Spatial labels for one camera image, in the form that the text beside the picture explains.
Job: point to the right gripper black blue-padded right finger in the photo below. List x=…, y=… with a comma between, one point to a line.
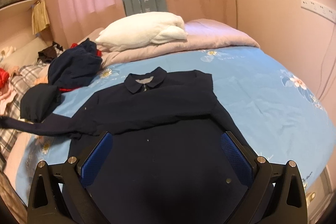
x=287, y=203

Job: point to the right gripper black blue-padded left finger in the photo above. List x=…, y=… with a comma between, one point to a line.
x=46, y=202

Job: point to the dark navy collared shirt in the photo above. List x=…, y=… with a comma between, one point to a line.
x=166, y=164

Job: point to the light blue floral bedsheet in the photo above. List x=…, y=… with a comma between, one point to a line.
x=275, y=111

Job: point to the plaid grey cloth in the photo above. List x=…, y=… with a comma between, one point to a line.
x=22, y=80

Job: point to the navy garment with red trim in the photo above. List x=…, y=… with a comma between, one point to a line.
x=74, y=68

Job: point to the black small garment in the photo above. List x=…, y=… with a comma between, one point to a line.
x=50, y=53

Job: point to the beige pillow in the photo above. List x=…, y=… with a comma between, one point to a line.
x=26, y=55

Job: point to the straw tassel hanging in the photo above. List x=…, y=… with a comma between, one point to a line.
x=39, y=17

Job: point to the lilac folded quilt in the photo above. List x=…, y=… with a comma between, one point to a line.
x=203, y=34

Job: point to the white fluffy folded blanket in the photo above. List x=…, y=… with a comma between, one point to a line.
x=140, y=30

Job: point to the white wall power strip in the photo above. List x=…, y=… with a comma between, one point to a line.
x=320, y=9

